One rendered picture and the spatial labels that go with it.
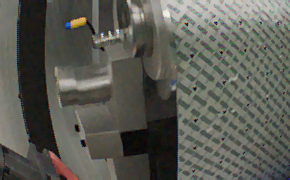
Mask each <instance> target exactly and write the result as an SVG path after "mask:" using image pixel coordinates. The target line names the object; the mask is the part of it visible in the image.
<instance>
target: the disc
mask: <svg viewBox="0 0 290 180"><path fill-rule="evenodd" d="M156 2H157V5H158V10H159V15H160V19H161V23H162V27H163V31H164V39H165V62H166V68H165V73H164V76H163V77H162V78H161V79H160V80H153V79H151V78H150V76H149V75H148V76H149V78H150V83H151V85H152V86H153V88H154V90H155V92H156V94H157V95H159V96H160V98H161V99H163V100H169V99H171V98H172V96H173V95H174V94H175V88H176V84H177V74H178V62H177V54H176V41H175V37H174V34H173V28H172V22H171V18H170V14H169V10H168V7H167V3H166V0H156Z"/></svg>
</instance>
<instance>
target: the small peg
mask: <svg viewBox="0 0 290 180"><path fill-rule="evenodd" d="M122 29H123V28H121V29H117V30H112V31H108V32H103V33H101V34H95V35H93V36H92V38H91V39H92V47H93V48H94V49H99V48H100V47H103V48H104V47H108V45H110V46H112V45H116V44H121V43H124V40H125V33H124V31H123V30H122Z"/></svg>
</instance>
